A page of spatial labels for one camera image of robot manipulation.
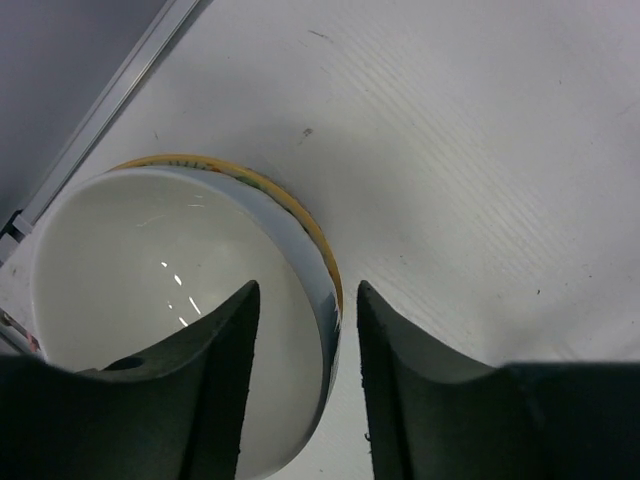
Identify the yellow flower bowl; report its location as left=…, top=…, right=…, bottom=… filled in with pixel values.
left=109, top=154, right=344, bottom=331

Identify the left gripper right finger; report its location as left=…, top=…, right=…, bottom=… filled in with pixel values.
left=357, top=282, right=639, bottom=479

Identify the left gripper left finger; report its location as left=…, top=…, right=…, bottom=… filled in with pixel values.
left=1, top=281, right=260, bottom=479

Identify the light blue white bowl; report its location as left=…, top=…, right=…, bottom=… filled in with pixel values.
left=31, top=166, right=340, bottom=479

